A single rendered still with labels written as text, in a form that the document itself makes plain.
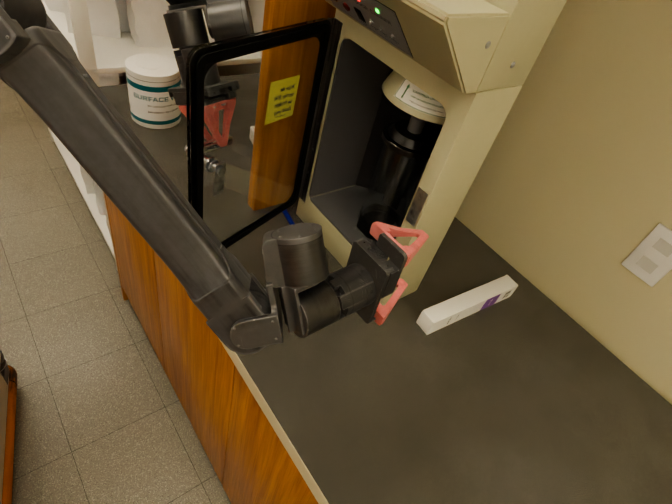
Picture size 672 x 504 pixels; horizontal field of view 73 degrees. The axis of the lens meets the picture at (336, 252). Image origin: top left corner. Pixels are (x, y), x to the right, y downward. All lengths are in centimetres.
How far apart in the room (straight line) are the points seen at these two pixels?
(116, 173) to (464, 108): 45
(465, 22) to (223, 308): 41
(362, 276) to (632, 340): 75
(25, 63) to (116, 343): 158
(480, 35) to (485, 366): 60
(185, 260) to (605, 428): 81
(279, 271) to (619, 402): 78
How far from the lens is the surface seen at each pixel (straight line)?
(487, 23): 60
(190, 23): 77
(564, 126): 109
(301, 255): 49
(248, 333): 51
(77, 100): 49
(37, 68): 50
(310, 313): 51
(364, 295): 55
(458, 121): 68
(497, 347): 99
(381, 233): 55
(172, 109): 132
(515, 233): 120
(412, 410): 83
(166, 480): 173
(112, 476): 176
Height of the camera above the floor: 163
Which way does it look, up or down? 43 degrees down
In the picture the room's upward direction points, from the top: 17 degrees clockwise
